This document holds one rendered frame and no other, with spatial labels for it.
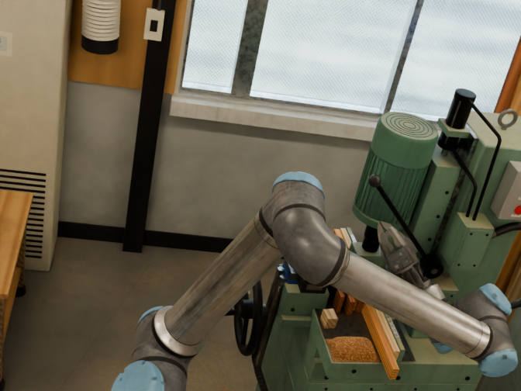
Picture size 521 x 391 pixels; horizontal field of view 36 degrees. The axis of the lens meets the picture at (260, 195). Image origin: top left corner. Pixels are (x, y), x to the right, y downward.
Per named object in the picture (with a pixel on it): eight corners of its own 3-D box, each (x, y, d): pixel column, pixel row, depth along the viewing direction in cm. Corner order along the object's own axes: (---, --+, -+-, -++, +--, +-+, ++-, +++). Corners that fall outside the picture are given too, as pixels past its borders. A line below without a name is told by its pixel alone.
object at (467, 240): (439, 252, 236) (456, 211, 228) (467, 254, 238) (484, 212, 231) (450, 270, 229) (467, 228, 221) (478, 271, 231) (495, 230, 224)
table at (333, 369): (258, 248, 274) (261, 234, 271) (342, 252, 281) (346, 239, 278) (295, 378, 224) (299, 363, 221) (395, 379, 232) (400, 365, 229)
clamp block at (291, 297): (272, 285, 253) (277, 262, 249) (312, 286, 257) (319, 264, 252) (281, 316, 241) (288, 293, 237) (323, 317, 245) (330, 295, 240)
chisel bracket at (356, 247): (344, 262, 251) (350, 240, 247) (385, 264, 255) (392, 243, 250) (350, 277, 245) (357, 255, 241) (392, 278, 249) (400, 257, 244)
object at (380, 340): (330, 237, 277) (333, 228, 275) (336, 238, 277) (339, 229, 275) (388, 379, 223) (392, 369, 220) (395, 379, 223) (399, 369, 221)
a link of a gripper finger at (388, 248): (377, 219, 209) (395, 250, 206) (380, 222, 214) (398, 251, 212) (367, 226, 209) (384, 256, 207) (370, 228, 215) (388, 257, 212)
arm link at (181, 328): (117, 378, 205) (287, 195, 165) (127, 326, 218) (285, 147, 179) (168, 399, 210) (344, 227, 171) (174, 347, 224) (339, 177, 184)
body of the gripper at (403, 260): (407, 241, 204) (432, 282, 200) (411, 244, 212) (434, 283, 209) (381, 257, 205) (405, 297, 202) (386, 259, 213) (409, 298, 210)
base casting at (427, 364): (281, 289, 278) (286, 269, 273) (430, 295, 292) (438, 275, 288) (308, 385, 242) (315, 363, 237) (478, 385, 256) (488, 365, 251)
